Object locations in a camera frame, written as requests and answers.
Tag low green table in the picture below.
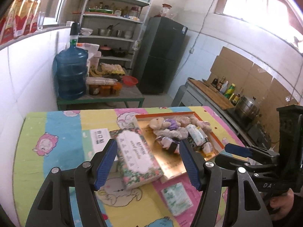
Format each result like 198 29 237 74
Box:
56 84 145 111

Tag window with brown frame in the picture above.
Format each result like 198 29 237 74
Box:
214 0 301 29

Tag small wrapped tissue packet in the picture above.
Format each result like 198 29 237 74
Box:
201 142 215 156
186 125 209 147

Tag green bottle with yellow cap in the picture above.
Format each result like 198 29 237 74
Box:
226 83 237 98

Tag green floral tissue packet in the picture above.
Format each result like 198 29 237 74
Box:
161 182 193 217

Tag red cooking pot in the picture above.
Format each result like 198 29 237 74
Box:
99 45 114 57

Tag blue water jug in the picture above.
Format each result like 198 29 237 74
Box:
54 37 88 100

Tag dark fridge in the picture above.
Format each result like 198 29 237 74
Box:
133 16 188 94

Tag egg tray in plastic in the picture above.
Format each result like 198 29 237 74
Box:
101 63 125 75

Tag floral print box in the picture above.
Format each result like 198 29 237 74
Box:
109 127 164 190

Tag cardboard sheets on wall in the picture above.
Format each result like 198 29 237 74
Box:
209 46 303 133

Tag person's right hand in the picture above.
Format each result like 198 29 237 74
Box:
263 189 296 220

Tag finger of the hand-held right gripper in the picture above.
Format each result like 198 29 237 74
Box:
224 143 280 164
214 153 277 180

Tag metal shelf rack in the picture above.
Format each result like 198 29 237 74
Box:
78 0 152 76

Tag pack of dry noodles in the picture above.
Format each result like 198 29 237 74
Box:
86 77 117 86

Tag grey cabinet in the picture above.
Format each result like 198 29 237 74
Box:
177 80 204 107

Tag white and purple plush toy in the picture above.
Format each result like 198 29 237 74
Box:
156 136 181 154

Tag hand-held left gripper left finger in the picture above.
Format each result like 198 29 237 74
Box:
25 138 118 227

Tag orange box with gold inside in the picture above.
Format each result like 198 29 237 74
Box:
134 111 225 183

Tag dark bottle with yellow label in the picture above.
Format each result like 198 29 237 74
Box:
231 92 241 106

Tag bunch of bananas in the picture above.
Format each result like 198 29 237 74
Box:
89 66 105 78

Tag cartoon printed table mat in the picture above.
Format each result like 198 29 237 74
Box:
14 105 247 227

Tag pale green tissue box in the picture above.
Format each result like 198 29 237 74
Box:
91 129 119 161

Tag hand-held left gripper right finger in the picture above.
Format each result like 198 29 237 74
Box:
179 139 273 227

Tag wooden cutting board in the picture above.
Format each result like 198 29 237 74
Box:
188 79 235 110

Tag white plastic bag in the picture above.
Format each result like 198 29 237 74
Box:
77 43 101 67

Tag black frying pan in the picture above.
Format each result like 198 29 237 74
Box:
112 48 128 58

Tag green tray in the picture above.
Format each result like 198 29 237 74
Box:
89 8 113 14

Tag black stove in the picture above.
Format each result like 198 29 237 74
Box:
226 107 271 145

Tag black water pump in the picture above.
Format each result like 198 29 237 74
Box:
69 22 81 40

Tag red plastic bowl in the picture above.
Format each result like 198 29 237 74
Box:
121 76 139 87

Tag cooking oil bottle red label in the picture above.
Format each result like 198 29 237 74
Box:
11 0 26 38
31 0 42 32
22 0 36 35
0 3 12 45

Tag metal steamer pot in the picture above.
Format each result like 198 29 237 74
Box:
235 95 261 121

